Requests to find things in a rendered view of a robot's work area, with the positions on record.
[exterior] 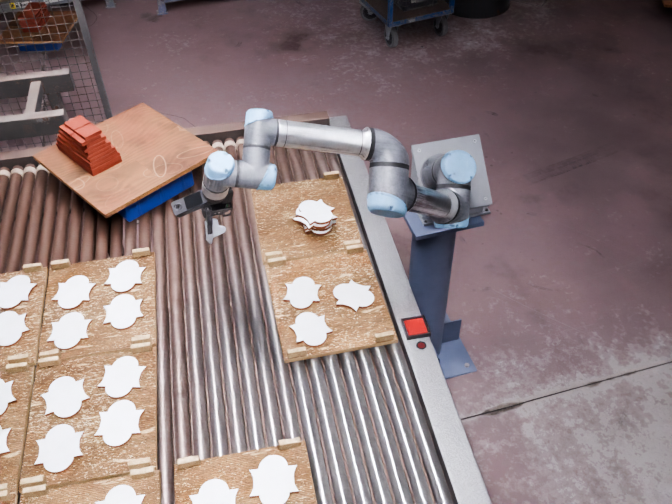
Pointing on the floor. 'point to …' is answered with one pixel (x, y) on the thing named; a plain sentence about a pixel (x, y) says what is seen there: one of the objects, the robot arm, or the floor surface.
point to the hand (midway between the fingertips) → (201, 222)
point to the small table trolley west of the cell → (392, 15)
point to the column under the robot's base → (438, 290)
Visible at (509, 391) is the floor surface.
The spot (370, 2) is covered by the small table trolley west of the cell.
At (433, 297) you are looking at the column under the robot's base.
